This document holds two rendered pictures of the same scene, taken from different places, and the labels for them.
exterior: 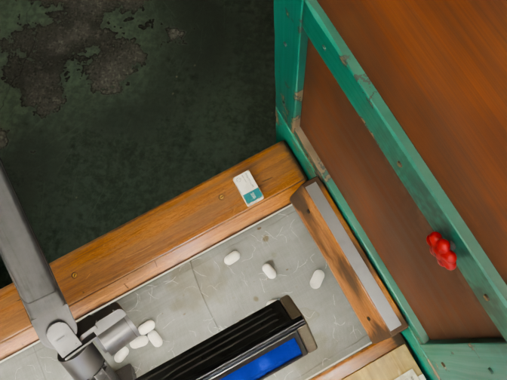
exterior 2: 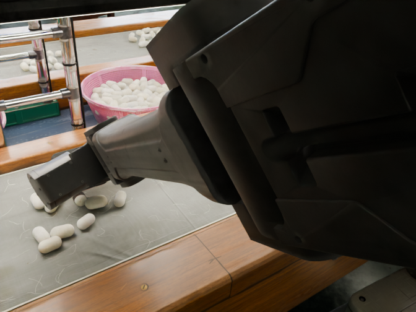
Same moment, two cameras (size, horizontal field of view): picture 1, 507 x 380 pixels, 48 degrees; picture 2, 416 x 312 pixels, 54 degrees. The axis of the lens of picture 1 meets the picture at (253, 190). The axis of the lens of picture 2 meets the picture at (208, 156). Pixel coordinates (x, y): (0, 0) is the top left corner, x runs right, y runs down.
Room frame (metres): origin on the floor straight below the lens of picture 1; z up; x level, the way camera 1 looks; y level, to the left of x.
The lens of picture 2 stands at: (0.54, 0.33, 1.20)
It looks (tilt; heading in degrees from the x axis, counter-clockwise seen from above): 33 degrees down; 163
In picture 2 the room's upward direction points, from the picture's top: 4 degrees clockwise
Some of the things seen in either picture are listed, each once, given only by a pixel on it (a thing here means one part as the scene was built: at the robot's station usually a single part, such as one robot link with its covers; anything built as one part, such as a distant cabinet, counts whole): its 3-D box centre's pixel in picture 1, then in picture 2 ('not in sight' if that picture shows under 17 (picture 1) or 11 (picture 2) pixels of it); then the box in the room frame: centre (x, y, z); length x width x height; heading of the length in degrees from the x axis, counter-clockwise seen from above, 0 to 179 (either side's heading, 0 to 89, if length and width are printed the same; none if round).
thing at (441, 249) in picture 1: (444, 249); not in sight; (0.07, -0.18, 1.24); 0.04 x 0.02 x 0.04; 20
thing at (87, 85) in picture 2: not in sight; (135, 101); (-0.43, 0.42, 0.72); 0.27 x 0.27 x 0.10
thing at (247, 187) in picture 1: (248, 188); not in sight; (0.30, 0.01, 0.78); 0.06 x 0.04 x 0.02; 20
